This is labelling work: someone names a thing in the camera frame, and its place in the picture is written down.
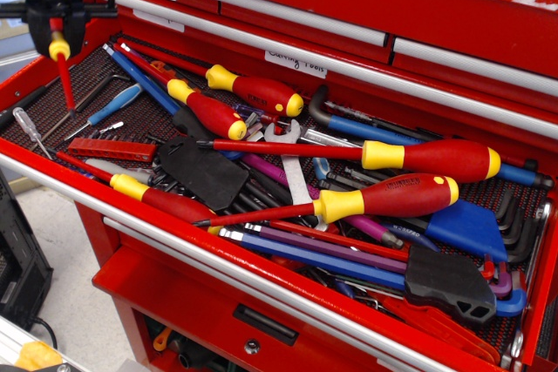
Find small red yellow screwdriver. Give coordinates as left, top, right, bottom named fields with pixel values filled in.
left=48, top=17, right=76, bottom=118

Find white label cutting tools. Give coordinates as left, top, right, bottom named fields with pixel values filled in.
left=264, top=51, right=328, bottom=79

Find red tool chest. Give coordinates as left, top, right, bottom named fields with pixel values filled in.
left=38, top=0, right=558, bottom=372

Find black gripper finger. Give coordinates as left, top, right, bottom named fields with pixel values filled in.
left=63, top=10, right=91, bottom=55
left=26, top=8, right=55, bottom=57

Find open red drawer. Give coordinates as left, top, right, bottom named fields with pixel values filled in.
left=0, top=10, right=558, bottom=372

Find silver open end wrench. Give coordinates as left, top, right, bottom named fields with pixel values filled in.
left=262, top=118, right=331, bottom=233

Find black hex key holder right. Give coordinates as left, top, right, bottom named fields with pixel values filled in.
left=405, top=246, right=497, bottom=327

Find black hex key holder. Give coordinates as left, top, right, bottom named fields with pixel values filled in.
left=405, top=246, right=497, bottom=327
left=158, top=136, right=249, bottom=211

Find black L hex key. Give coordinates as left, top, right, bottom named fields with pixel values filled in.
left=42, top=74, right=131, bottom=139

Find blue sleeved large hex key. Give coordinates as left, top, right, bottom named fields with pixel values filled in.
left=308, top=85, right=556, bottom=191

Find red yellow screwdriver back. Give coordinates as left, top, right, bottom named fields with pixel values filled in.
left=119, top=38, right=304, bottom=118

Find black box on floor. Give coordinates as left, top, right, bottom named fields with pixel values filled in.
left=1, top=177, right=53, bottom=330

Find blue handle small screwdriver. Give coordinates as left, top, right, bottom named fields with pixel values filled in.
left=63, top=83, right=144, bottom=142

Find long blue hex key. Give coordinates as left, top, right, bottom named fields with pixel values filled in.
left=103, top=44, right=180, bottom=115
left=219, top=227, right=527, bottom=324

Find magenta handle tool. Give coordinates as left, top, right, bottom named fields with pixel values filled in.
left=240, top=153, right=404, bottom=249

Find red yellow screwdriver front left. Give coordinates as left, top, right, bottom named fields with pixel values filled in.
left=47, top=147, right=216, bottom=224

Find blue hex key holder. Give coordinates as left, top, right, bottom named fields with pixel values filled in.
left=425, top=200, right=508, bottom=262

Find long blue hex key back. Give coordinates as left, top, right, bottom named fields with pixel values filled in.
left=103, top=44, right=180, bottom=115

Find clear handle small screwdriver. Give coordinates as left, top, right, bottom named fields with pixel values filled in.
left=12, top=107, right=52, bottom=159

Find red yellow screwdriver centre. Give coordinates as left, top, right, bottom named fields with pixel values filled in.
left=194, top=173, right=459, bottom=227

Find long purple hex key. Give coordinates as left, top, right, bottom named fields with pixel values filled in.
left=242, top=223, right=513, bottom=299

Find large red yellow screwdriver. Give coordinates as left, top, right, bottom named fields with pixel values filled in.
left=196, top=139, right=501, bottom=183

